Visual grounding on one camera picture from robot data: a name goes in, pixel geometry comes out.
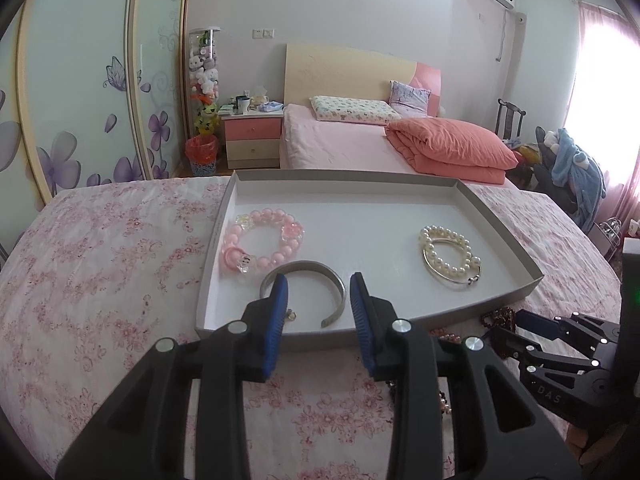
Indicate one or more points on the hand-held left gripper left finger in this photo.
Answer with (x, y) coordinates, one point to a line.
(272, 325)

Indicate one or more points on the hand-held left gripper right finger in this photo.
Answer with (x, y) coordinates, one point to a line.
(360, 320)

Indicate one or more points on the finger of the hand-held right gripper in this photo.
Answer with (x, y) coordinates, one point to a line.
(530, 355)
(540, 325)

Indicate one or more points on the small pearl earring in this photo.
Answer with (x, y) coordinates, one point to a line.
(290, 315)

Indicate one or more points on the wide silver cuff bangle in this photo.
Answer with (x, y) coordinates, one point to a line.
(340, 290)

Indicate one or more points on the grey cardboard tray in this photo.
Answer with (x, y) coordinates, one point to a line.
(360, 240)

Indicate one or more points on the thin silver bangle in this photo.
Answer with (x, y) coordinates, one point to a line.
(450, 282)

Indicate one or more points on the grey office chair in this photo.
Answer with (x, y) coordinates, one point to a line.
(547, 180)

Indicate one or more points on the blue plush robe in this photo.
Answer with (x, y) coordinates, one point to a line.
(580, 175)

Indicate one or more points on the colourful toy pile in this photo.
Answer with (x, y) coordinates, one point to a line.
(525, 154)

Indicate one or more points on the pink floral tablecloth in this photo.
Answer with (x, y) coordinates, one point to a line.
(100, 285)

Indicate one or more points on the bed with pink sheet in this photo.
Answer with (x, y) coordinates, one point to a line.
(335, 142)

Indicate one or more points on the red waste bin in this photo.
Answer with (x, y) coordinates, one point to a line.
(202, 152)

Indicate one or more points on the pink and cream nightstand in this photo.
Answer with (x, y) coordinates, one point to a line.
(250, 140)

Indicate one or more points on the folded orange quilt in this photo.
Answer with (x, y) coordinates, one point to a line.
(450, 147)

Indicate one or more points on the dark wooden chair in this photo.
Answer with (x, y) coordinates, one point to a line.
(510, 120)

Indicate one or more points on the patterned cream pillow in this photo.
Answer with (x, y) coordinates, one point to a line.
(350, 109)

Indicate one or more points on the purple print pillow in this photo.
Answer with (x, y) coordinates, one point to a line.
(410, 96)

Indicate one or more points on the cream and pink headboard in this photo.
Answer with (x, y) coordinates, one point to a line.
(340, 72)

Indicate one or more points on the clear plush toy tube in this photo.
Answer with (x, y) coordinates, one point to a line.
(205, 80)

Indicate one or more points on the pink curtain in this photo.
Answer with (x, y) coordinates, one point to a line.
(585, 60)

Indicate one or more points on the floral sliding door wardrobe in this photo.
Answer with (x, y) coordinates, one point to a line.
(75, 85)

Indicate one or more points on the white wall switch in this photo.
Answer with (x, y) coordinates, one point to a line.
(263, 34)

